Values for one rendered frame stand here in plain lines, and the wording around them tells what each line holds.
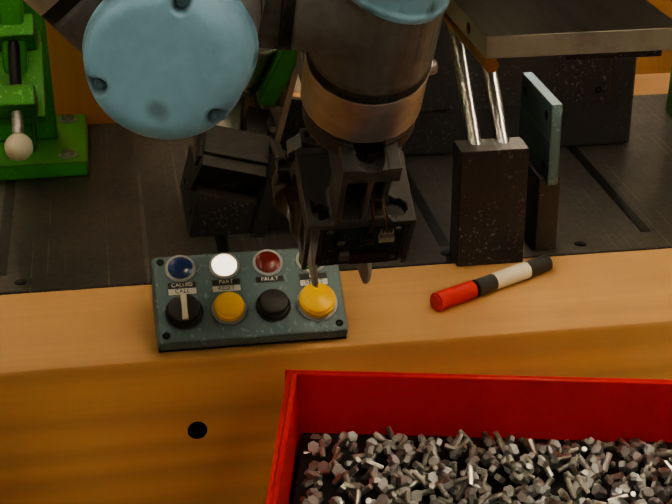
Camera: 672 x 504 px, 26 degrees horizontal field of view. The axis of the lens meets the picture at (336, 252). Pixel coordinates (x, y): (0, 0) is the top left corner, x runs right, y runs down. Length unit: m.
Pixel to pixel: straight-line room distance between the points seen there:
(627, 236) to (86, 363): 0.52
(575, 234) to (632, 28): 0.26
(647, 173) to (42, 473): 0.69
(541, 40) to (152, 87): 0.55
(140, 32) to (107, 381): 0.54
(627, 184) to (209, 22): 0.89
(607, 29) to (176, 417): 0.46
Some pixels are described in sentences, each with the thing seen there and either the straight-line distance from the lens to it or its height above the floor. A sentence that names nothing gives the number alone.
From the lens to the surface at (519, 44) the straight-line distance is 1.15.
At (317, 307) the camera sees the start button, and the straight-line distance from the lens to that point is 1.14.
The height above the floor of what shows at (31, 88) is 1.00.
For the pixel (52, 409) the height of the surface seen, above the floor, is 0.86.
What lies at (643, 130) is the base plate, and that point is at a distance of 1.64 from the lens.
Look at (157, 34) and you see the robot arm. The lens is 0.65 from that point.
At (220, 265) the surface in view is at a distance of 1.16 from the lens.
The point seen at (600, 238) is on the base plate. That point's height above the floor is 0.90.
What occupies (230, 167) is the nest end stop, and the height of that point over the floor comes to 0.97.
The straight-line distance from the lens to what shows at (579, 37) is 1.16.
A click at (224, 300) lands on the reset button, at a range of 1.14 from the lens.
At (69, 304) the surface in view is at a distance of 1.23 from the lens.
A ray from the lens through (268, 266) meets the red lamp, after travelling 1.17.
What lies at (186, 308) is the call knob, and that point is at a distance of 1.14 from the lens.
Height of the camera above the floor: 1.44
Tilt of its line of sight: 25 degrees down
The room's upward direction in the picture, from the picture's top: straight up
